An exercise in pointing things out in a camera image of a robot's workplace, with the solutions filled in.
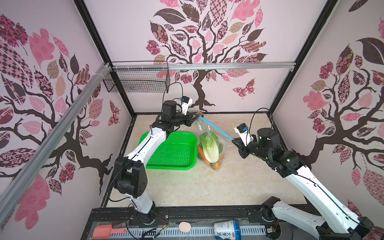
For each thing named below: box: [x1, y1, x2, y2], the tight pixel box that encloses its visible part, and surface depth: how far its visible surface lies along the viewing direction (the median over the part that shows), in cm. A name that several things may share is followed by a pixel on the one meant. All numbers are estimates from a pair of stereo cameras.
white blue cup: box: [214, 219, 242, 240], surface depth 66 cm
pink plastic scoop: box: [92, 225, 127, 240], surface depth 70 cm
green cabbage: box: [198, 131, 224, 163], surface depth 82 cm
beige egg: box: [179, 221, 191, 233], surface depth 71 cm
